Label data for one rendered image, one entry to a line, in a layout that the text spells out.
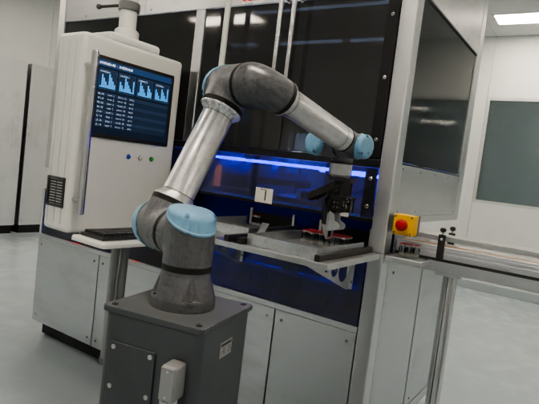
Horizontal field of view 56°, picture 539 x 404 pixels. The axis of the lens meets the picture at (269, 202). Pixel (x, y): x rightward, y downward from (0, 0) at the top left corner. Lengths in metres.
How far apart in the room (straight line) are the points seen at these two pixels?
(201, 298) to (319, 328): 0.88
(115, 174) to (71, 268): 0.98
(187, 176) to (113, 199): 0.87
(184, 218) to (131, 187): 1.05
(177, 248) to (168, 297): 0.11
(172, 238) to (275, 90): 0.45
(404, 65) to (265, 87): 0.71
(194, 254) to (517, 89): 5.64
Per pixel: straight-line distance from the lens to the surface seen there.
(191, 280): 1.17
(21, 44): 7.18
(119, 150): 2.12
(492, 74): 6.58
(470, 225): 6.45
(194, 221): 1.14
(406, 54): 1.87
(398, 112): 1.84
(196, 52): 2.39
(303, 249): 1.53
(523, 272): 1.84
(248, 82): 1.29
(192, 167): 1.30
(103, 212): 2.11
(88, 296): 2.88
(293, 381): 2.10
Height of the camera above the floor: 1.14
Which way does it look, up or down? 4 degrees down
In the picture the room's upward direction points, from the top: 7 degrees clockwise
